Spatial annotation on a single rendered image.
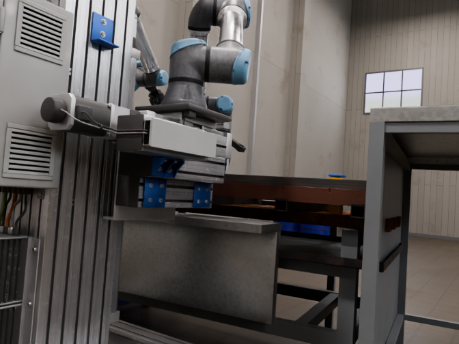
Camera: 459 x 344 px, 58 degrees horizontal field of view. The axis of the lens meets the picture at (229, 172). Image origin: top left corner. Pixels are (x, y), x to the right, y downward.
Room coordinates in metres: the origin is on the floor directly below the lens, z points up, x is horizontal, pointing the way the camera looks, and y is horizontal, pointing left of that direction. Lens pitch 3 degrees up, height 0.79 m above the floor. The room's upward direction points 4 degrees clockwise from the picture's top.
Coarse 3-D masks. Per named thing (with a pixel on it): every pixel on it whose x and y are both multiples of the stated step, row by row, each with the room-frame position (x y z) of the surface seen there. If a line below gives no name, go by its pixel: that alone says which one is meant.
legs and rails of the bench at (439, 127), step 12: (396, 132) 1.14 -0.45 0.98; (408, 132) 1.13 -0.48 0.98; (420, 132) 1.11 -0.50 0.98; (432, 132) 1.10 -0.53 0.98; (444, 132) 1.09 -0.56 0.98; (456, 132) 1.08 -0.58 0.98; (420, 168) 2.25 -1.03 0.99; (432, 168) 2.23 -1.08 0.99; (444, 168) 2.20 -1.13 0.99; (456, 168) 2.18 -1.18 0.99; (432, 324) 2.21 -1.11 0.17; (444, 324) 2.19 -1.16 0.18; (456, 324) 2.16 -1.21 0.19
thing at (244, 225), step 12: (180, 216) 1.60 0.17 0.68; (192, 216) 1.64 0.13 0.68; (204, 216) 1.69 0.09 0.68; (216, 216) 1.74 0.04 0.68; (216, 228) 1.53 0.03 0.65; (228, 228) 1.50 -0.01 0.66; (240, 228) 1.48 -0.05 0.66; (252, 228) 1.46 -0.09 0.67; (264, 228) 1.47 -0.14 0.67; (276, 228) 1.58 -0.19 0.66
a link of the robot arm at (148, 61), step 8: (136, 8) 1.80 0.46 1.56; (136, 32) 1.85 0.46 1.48; (144, 32) 1.88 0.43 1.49; (136, 40) 1.88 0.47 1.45; (144, 40) 1.89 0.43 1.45; (136, 48) 1.91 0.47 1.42; (144, 48) 1.91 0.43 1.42; (144, 56) 1.93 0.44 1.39; (152, 56) 1.95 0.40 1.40; (144, 64) 1.96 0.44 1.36; (152, 64) 1.97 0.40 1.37; (144, 72) 2.05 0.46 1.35; (152, 72) 1.99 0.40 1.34; (160, 72) 2.01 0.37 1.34; (144, 80) 2.04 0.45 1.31; (152, 80) 2.02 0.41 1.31; (160, 80) 2.01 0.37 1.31
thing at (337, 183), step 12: (228, 180) 1.78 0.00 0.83; (240, 180) 1.76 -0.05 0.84; (252, 180) 1.73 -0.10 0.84; (264, 180) 1.71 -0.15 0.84; (276, 180) 1.69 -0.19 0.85; (288, 180) 1.66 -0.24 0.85; (300, 180) 1.64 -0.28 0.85; (312, 180) 1.62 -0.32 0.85; (324, 180) 1.60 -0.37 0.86; (336, 180) 1.58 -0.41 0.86; (348, 180) 1.56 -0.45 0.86; (360, 180) 1.54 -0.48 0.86
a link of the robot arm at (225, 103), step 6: (210, 96) 1.82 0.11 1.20; (222, 96) 1.79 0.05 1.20; (228, 96) 1.79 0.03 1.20; (210, 102) 1.80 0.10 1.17; (216, 102) 1.80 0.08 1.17; (222, 102) 1.78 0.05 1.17; (228, 102) 1.78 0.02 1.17; (210, 108) 1.81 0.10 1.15; (216, 108) 1.81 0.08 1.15; (222, 108) 1.78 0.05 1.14; (228, 108) 1.78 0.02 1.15; (228, 114) 1.87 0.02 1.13
